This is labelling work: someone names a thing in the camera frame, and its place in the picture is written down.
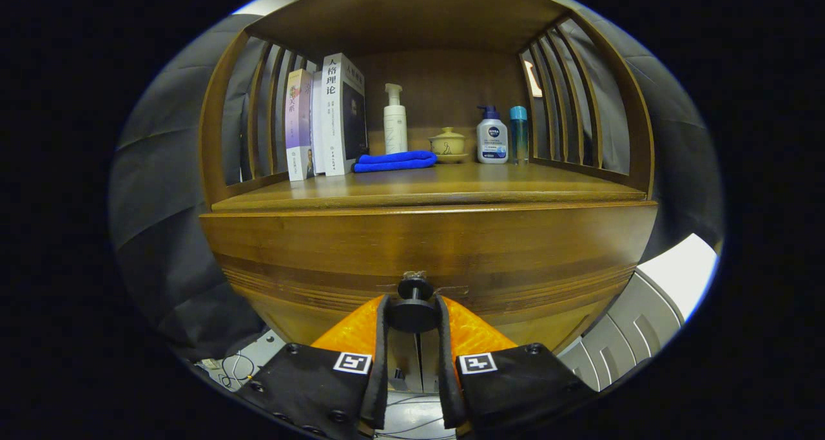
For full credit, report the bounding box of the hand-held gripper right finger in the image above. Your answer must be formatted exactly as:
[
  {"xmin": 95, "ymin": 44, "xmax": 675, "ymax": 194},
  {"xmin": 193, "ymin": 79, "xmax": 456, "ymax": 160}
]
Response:
[{"xmin": 435, "ymin": 293, "xmax": 600, "ymax": 430}]

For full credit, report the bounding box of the folded blue cloth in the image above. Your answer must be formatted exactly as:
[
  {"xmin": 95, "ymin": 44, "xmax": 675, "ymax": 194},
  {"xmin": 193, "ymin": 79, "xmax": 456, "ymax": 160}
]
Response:
[{"xmin": 353, "ymin": 150, "xmax": 438, "ymax": 173}]

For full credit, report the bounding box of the thin white book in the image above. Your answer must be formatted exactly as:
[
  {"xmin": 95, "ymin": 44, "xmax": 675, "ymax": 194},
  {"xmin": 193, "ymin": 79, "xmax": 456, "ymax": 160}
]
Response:
[{"xmin": 311, "ymin": 72, "xmax": 326, "ymax": 175}]

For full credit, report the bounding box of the beige lidded tea cup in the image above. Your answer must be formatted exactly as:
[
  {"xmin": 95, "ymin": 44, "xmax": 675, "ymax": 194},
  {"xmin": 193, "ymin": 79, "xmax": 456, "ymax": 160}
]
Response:
[{"xmin": 428, "ymin": 127, "xmax": 470, "ymax": 164}]

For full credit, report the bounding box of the teal slim bottle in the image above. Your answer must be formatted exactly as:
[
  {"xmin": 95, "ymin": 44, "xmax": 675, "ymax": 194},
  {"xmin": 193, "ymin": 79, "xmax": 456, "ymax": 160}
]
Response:
[{"xmin": 509, "ymin": 106, "xmax": 529, "ymax": 165}]

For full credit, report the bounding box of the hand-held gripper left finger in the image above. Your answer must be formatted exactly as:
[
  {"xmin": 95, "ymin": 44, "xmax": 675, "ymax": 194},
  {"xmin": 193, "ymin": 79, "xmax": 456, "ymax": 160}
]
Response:
[{"xmin": 235, "ymin": 293, "xmax": 392, "ymax": 440}]

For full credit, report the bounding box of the purple white book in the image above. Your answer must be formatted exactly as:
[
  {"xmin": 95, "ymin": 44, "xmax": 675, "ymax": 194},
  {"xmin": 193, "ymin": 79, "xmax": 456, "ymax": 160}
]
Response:
[{"xmin": 285, "ymin": 68, "xmax": 315, "ymax": 182}]

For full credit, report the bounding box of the brown wooden cabinet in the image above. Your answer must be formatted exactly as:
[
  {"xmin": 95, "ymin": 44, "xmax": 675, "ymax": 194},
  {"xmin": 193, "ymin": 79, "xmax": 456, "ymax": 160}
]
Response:
[{"xmin": 199, "ymin": 0, "xmax": 659, "ymax": 396}]

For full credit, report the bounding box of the white pump bottle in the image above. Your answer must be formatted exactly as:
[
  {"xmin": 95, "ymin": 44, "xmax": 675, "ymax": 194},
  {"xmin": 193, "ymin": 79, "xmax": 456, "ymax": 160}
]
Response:
[{"xmin": 383, "ymin": 83, "xmax": 408, "ymax": 155}]

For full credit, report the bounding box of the wooden drawer with black knob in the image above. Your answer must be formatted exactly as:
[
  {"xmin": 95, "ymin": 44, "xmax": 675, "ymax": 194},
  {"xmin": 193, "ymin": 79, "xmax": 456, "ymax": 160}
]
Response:
[{"xmin": 199, "ymin": 200, "xmax": 659, "ymax": 334}]

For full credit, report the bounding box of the thick white book dark cover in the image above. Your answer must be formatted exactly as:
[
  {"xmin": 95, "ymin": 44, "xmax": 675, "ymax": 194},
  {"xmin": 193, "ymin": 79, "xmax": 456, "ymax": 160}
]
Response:
[{"xmin": 321, "ymin": 53, "xmax": 369, "ymax": 177}]

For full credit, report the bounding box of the wooden countertop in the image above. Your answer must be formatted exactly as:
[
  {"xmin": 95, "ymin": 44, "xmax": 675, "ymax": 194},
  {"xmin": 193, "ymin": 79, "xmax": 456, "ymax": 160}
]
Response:
[{"xmin": 211, "ymin": 162, "xmax": 648, "ymax": 212}]

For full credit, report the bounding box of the white bottle blue cap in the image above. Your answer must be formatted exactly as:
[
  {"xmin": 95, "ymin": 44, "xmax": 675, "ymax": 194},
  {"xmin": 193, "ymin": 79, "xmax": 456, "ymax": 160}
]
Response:
[{"xmin": 476, "ymin": 105, "xmax": 509, "ymax": 164}]

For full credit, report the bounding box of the white side table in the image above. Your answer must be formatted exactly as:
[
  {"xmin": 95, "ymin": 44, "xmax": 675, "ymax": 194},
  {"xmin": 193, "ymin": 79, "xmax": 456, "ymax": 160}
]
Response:
[{"xmin": 558, "ymin": 234, "xmax": 719, "ymax": 392}]

